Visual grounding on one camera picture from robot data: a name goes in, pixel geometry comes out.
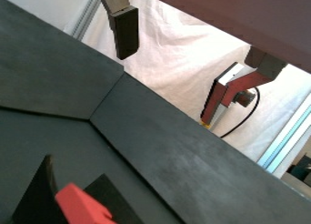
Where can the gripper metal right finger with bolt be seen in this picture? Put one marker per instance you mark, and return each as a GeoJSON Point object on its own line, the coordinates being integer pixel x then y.
{"type": "Point", "coordinates": [259, 70]}

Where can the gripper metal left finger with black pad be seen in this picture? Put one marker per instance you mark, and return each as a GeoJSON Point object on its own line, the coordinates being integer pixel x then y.
{"type": "Point", "coordinates": [123, 16]}

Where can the red slotted double-square block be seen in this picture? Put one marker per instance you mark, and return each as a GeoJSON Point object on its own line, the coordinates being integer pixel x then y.
{"type": "Point", "coordinates": [80, 208]}

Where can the white cloth backdrop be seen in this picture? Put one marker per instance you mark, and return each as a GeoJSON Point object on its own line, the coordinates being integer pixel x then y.
{"type": "Point", "coordinates": [183, 54]}

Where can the black curved holder stand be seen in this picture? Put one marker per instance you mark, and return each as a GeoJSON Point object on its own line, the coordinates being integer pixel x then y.
{"type": "Point", "coordinates": [39, 208]}

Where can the aluminium frame rail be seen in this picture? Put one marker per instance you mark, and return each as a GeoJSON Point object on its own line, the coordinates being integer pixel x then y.
{"type": "Point", "coordinates": [287, 137]}

